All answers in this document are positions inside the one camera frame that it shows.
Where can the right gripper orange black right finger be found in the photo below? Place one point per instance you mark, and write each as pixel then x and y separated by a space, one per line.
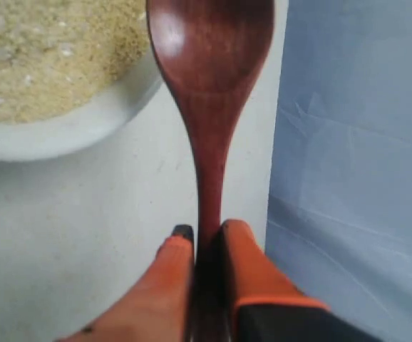
pixel 264 304

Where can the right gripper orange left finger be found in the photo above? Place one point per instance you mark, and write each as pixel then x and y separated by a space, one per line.
pixel 157 306

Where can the dark red wooden spoon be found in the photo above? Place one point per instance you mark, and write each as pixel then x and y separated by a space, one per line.
pixel 210 54

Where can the beige grain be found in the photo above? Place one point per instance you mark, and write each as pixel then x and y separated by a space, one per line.
pixel 56 55

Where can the white backdrop curtain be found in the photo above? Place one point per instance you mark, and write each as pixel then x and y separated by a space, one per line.
pixel 340 199

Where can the white bowl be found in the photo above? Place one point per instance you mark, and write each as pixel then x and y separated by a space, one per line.
pixel 85 125

